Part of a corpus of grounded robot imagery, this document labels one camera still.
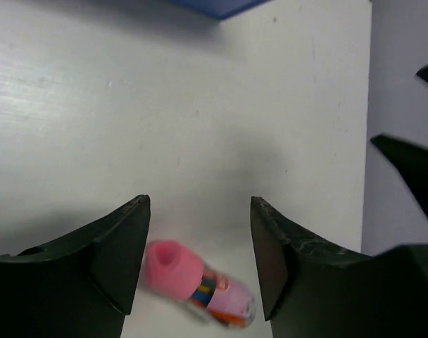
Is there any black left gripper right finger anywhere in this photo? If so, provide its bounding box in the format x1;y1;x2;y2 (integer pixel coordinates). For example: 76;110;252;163
251;196;428;337

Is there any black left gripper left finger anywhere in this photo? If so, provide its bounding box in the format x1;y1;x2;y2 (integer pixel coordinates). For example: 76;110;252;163
0;195;151;337

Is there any pink lid marker bottle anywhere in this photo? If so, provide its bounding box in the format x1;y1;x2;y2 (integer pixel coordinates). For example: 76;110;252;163
144;240;256;328

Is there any white drawer organizer box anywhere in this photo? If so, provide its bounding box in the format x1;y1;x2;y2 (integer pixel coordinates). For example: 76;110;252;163
170;0;267;20

